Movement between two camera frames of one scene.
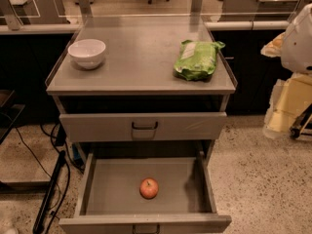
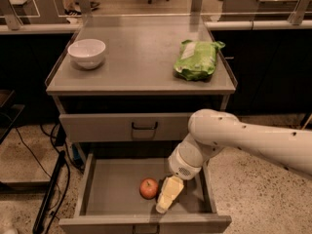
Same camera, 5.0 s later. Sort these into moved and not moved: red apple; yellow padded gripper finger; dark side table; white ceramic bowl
Moved: yellow padded gripper finger
Not moved: white ceramic bowl; red apple; dark side table
